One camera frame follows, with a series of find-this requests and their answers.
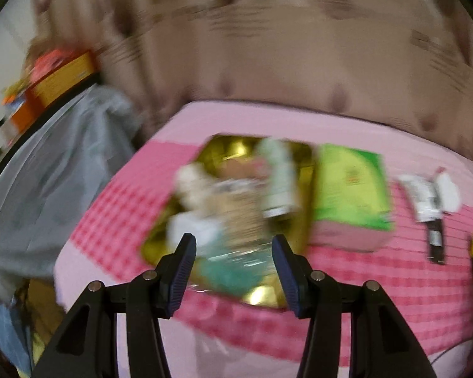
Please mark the red plastic bag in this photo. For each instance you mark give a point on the red plastic bag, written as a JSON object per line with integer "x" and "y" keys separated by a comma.
{"x": 47, "y": 63}

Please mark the tan bag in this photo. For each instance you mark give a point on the tan bag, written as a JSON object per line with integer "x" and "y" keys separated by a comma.
{"x": 43, "y": 311}

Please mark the green tissue pack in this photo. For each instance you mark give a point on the green tissue pack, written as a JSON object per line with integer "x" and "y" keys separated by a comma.
{"x": 347, "y": 181}

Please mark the blue checked fabric bag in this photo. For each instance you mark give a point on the blue checked fabric bag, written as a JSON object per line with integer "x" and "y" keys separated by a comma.
{"x": 10, "y": 334}

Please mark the red tin box gold inside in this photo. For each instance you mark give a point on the red tin box gold inside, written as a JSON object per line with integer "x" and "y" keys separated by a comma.
{"x": 228, "y": 145}

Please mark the red cardboard box yellow label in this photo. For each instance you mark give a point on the red cardboard box yellow label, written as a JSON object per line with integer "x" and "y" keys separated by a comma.
{"x": 63, "y": 76}

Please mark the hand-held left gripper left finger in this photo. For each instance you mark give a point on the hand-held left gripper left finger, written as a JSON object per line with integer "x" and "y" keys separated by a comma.
{"x": 177, "y": 275}

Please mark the translucent plastic cover sheet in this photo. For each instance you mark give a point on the translucent plastic cover sheet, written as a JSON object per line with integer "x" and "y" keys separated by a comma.
{"x": 51, "y": 189}

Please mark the small orange box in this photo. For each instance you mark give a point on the small orange box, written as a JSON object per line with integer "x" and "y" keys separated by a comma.
{"x": 23, "y": 114}

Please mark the pink plaid bed sheet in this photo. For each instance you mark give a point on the pink plaid bed sheet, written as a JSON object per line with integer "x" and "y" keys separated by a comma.
{"x": 378, "y": 283}

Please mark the white waffle sock red trim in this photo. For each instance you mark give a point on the white waffle sock red trim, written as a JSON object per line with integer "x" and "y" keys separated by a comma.
{"x": 449, "y": 193}

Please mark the teal fuzzy cloth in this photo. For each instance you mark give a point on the teal fuzzy cloth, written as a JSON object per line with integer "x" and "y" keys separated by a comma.
{"x": 228, "y": 275}

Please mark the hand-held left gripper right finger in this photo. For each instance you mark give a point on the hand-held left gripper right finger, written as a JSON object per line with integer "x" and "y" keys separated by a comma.
{"x": 291, "y": 279}

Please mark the cream fuzzy cloth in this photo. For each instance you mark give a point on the cream fuzzy cloth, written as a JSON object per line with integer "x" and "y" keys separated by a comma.
{"x": 195, "y": 189}

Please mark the leaf-print beige curtain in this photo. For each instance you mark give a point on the leaf-print beige curtain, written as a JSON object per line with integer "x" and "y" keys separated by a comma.
{"x": 280, "y": 47}

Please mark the beige plaid cloth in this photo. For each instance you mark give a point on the beige plaid cloth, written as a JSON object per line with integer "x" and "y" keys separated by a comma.
{"x": 242, "y": 212}

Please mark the white printed packet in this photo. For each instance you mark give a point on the white printed packet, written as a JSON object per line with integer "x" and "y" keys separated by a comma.
{"x": 419, "y": 197}

